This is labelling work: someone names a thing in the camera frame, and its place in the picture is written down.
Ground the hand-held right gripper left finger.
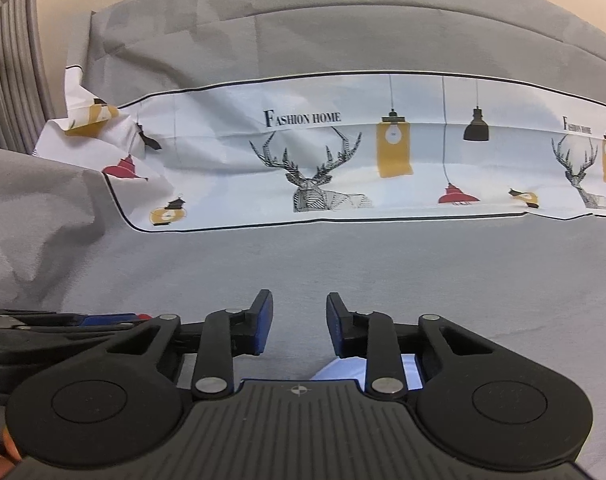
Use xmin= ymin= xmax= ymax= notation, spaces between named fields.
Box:
xmin=108 ymin=289 xmax=274 ymax=395

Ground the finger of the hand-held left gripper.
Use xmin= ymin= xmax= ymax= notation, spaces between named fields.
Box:
xmin=0 ymin=308 xmax=151 ymax=334

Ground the grey cable bundle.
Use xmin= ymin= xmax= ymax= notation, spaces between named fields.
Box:
xmin=0 ymin=0 xmax=54 ymax=153

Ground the light blue plate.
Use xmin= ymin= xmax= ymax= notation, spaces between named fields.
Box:
xmin=308 ymin=354 xmax=426 ymax=392

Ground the grey printed blanket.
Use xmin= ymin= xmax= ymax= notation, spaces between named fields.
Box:
xmin=0 ymin=0 xmax=606 ymax=480

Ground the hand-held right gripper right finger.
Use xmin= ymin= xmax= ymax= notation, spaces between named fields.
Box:
xmin=326 ymin=291 xmax=490 ymax=395

